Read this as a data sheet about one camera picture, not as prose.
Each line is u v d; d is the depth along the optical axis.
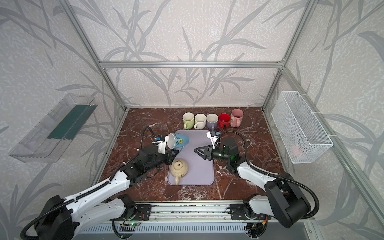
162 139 0.69
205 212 0.75
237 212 0.73
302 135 0.61
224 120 1.07
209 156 0.70
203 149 0.72
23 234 0.38
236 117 1.02
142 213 0.72
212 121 1.07
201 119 1.04
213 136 0.74
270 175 0.47
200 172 0.86
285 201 0.42
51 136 0.64
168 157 0.68
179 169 0.79
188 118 1.05
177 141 0.75
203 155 0.73
